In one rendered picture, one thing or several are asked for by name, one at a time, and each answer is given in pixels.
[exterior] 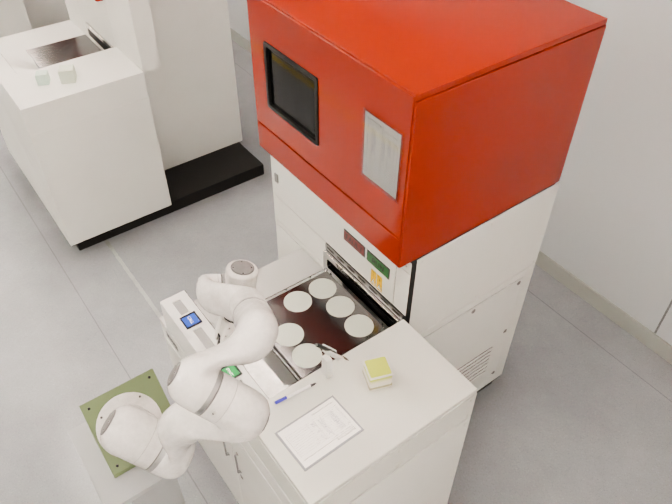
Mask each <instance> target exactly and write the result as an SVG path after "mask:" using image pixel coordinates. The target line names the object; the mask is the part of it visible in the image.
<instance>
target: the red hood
mask: <svg viewBox="0 0 672 504"><path fill-rule="evenodd" d="M247 9H248V21H249V32H250V43H251V55H252V66H253V77H254V89H255V100H256V111H257V122H258V134H259V145H260V146H261V147H262V148H263V149H264V150H266V151H267V152H268V153H269V154H270V155H271V156H272V157H273V158H275V159H276V160H277V161H278V162H279V163H280V164H281V165H283V166H284V167H285V168H286V169H287V170H288V171H289V172H290V173H292V174H293V175H294V176H295V177H296V178H297V179H298V180H300V181H301V182H302V183H303V184H304V185H305V186H306V187H307V188H309V189H310V190H311V191H312V192H313V193H314V194H315V195H317V196H318V197H319V198H320V199H321V200H322V201H323V202H324V203H326V204H327V205H328V206H329V207H330V208H331V209H332V210H333V211H335V212H336V213H337V214H338V215H339V216H340V217H341V218H343V219H344V220H345V221H346V222H347V223H348V224H349V225H350V226H352V227H353V228H354V229H355V230H356V231H357V232H358V233H360V234H361V235H362V236H363V237H364V238H365V239H366V240H367V241H369V242H370V243H371V244H372V245H373V246H374V247H375V248H377V249H378V250H379V251H380V252H381V253H382V254H383V255H384V256H386V257H387V258H388V259H389V260H390V261H391V262H392V263H393V264H395V265H396V266H397V267H398V268H401V267H403V266H405V265H407V264H408V263H410V262H412V261H414V260H416V259H418V258H419V257H421V256H423V255H425V254H427V253H429V252H430V251H432V250H434V249H436V248H438V247H440V246H441V245H443V244H445V243H447V242H449V241H451V240H452V239H454V238H456V237H458V236H460V235H462V234H463V233H465V232H467V231H469V230H471V229H473V228H474V227H476V226H478V225H480V224H482V223H484V222H485V221H487V220H489V219H491V218H493V217H494V216H496V215H498V214H500V213H502V212H504V211H505V210H507V209H509V208H511V207H513V206H515V205H516V204H518V203H520V202H522V201H524V200H526V199H527V198H529V197H531V196H533V195H535V194H537V193H538V192H540V191H542V190H544V189H546V188H548V187H549V186H551V185H553V184H555V183H557V182H559V181H560V177H561V174H562V171H563V167H564V164H565V161H566V158H567V154H568V151H569V148H570V144H571V141H572V138H573V135H574V131H575V128H576V125H577V121H578V118H579V115H580V111H581V108H582V105H583V102H584V98H585V95H586V92H587V88H588V85H589V82H590V79H591V75H592V72H593V69H594V65H595V62H596V59H597V56H598V52H599V49H600V46H601V42H602V39H603V36H604V32H605V29H606V25H605V24H606V23H607V20H608V18H606V17H604V16H601V15H599V14H597V13H594V12H592V11H589V10H587V9H585V8H582V7H580V6H578V5H575V4H573V3H571V2H568V1H566V0H247Z"/></svg>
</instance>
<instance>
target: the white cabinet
mask: <svg viewBox="0 0 672 504"><path fill-rule="evenodd" d="M160 321H161V320H160ZM161 325H162V328H163V332H164V336H165V339H166V343H167V347H168V350H169V354H170V358H171V361H172V365H173V368H174V366H175V365H176V364H177V363H178V362H180V361H181V360H182V359H184V358H186V355H185V354H184V352H183V351H182V350H181V348H180V347H179V345H178V344H177V343H176V341H175V340H174V338H173V337H172V335H171V334H170V333H169V331H168V330H167V328H166V327H165V326H164V324H163V323H162V321H161ZM470 418H471V416H469V417H468V418H466V419H465V420H464V421H462V422H461V423H459V424H458V425H457V426H455V427H454V428H452V429H451V430H450V431H448V432H447V433H445V434H444V435H443V436H441V437H440V438H438V439H437V440H436V441H434V442H433V443H431V444H430V445H429V446H427V447H426V448H425V449H423V450H422V451H420V452H419V453H418V454H416V455H415V456H413V457H412V458H411V459H409V460H408V461H406V462H405V463H404V464H402V465H401V466H399V467H398V468H397V469H395V470H394V471H392V472H391V473H390V474H388V475H387V476H386V477H384V478H383V479H381V480H380V481H379V482H377V483H376V484H374V485H373V486H372V487H370V488H369V489H367V490H366V491H365V492H363V493H362V494H360V495H359V496H358V497H356V498H355V499H354V500H352V501H351V502H349V503H348V504H447V503H448V499H449V495H450V492H451V488H452V484H453V481H454V477H455V473H456V469H457V466H458V462H459V458H460V455H461V451H462V447H463V443H464V440H465V436H466V432H467V429H468V425H469V421H470ZM199 443H200V444H201V446H202V447H203V449H204V451H205V452H206V454H207V455H208V457H209V458H210V460H211V461H212V463H213V464H214V466H215V467H216V469H217V471H218V472H219V474H220V475H221V477H222V478H223V480H224V481H225V483H226V484H227V486H228V487H229V489H230V490H231V492H232V494H233V495H234V497H235V498H236V500H237V501H238V503H239V504H292V503H291V502H290V500H289V499H288V497H287V496H286V495H285V493H284V492H283V490H282V489H281V488H280V486H279V485H278V483H277V482H276V480H275V479H274V478H273V476H272V475H271V473H270V472H269V471H268V469H267V468H266V466H265V465H264V464H263V462H262V461H261V459H260V458H259V457H258V455H257V454H256V452H255V451H254V450H253V448H252V447H251V445H250V444H249V443H248V441H246V442H241V443H229V442H219V441H211V440H199Z"/></svg>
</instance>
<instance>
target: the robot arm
mask: <svg viewBox="0 0 672 504"><path fill-rule="evenodd" d="M257 276H258V268H257V267H256V265H255V264H254V263H252V262H250V261H247V260H242V259H239V260H234V261H231V262H230V263H229V264H228V265H227V266H226V271H225V273H224V274H205V275H202V276H200V277H199V278H198V280H197V282H196V295H197V299H198V301H199V304H200V305H201V307H202V308H203V309H204V310H206V311H207V312H209V313H211V314H214V315H217V316H219V319H218V322H217V325H216V330H215V339H216V340H218V342H217V345H215V346H213V347H210V348H208V349H205V350H202V351H200V352H197V353H194V354H192V355H190V356H188V357H186V358H184V359H182V360H181V361H180V362H178V363H177V364H176V365H175V366H174V368H173V369H172V371H171V372H170V375H169V377H168V380H167V389H168V393H169V395H170V397H171V398H172V400H173V401H174V402H175V403H174V404H172V405H171V406H170V407H168V408H167V409H166V410H165V411H164V413H163V414H162V413H161V411H160V408H159V407H158V405H157V403H156V402H155V401H154V400H153V399H151V398H150V397H149V396H147V395H144V394H142V393H138V392H126V393H122V394H119V395H117V396H115V397H113V398H112V399H110V400H109V401H108V402H107V403H106V404H105V405H104V406H103V408H102V409H101V411H100V413H99V415H98V418H97V421H96V434H97V438H98V440H99V443H100V444H101V446H102V447H103V448H104V449H105V450H106V451H107V452H108V453H110V454H111V455H114V456H116V457H119V458H121V459H123V460H125V461H127V462H129V463H131V464H133V465H135V466H137V467H140V468H142V469H144V470H146V471H148V472H150V473H152V474H154V475H156V476H159V477H162V478H166V479H174V478H178V477H180V476H181V475H182V474H184V473H185V472H186V471H187V469H188V467H189V466H190V464H191V461H192V459H193V456H194V454H195V453H194V452H195V446H196V442H197V441H199V440H211V441H219V442H229V443H241V442H246V441H250V440H252V439H254V438H256V437H257V436H259V435H260V434H261V433H262V432H263V431H264V430H265V427H266V425H267V423H268V421H269V416H270V407H269V403H268V401H267V399H266V398H265V397H264V396H263V395H262V394H261V393H260V392H258V391H257V390H255V389H253V388H252V387H250V386H248V385H246V384H244V383H243V382H241V381H239V380H237V379H235V378H234V377H232V376H230V375H228V374H227V373H225V372H223V371H222V370H221V368H222V367H226V366H237V365H246V364H251V363H254V362H257V361H259V360H261V359H263V358H264V357H265V356H266V355H267V354H268V353H269V352H270V351H271V349H272V348H273V346H274V344H275V342H276V340H277V336H278V330H279V328H278V322H277V319H276V317H275V315H274V314H273V312H272V310H271V308H270V307H269V305H268V303H267V302H266V300H265V298H264V297H263V295H262V294H261V293H260V292H259V291H258V290H257V289H256V283H257Z"/></svg>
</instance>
